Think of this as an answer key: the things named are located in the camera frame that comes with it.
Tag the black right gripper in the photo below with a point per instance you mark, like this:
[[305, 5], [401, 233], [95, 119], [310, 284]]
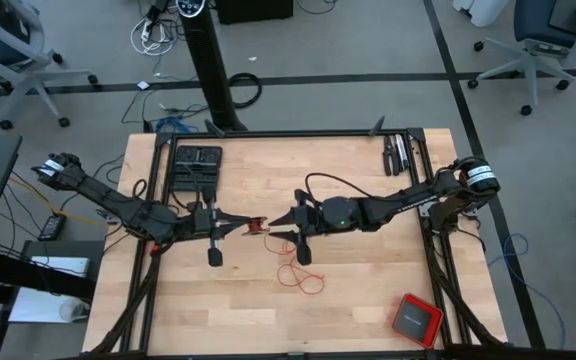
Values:
[[338, 215]]

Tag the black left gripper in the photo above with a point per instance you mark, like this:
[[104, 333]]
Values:
[[200, 225]]

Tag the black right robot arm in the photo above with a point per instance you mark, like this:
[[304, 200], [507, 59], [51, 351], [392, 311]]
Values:
[[418, 197]]

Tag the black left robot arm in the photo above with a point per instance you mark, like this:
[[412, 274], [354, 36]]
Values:
[[108, 200]]

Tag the black screwdriver bit case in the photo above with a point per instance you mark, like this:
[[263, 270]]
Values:
[[195, 155]]

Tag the red and black square box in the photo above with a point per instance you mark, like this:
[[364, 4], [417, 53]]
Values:
[[418, 321]]

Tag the black tower fan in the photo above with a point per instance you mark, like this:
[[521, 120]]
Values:
[[210, 65]]

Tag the small white paper scrap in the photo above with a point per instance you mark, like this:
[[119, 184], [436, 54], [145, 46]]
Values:
[[143, 85]]

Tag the white flat box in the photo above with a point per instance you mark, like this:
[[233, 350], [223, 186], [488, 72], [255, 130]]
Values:
[[58, 265]]

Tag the clear plastic cup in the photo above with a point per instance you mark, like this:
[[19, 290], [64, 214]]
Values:
[[74, 310]]

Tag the black power adapter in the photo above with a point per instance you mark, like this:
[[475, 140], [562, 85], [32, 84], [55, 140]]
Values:
[[52, 227]]

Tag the black cabinet box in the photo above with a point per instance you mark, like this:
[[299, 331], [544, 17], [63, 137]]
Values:
[[253, 10]]

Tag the white floor object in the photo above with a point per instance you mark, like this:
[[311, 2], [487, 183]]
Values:
[[483, 12]]

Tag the black angled frame strut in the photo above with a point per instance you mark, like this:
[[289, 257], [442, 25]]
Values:
[[214, 129], [378, 125]]

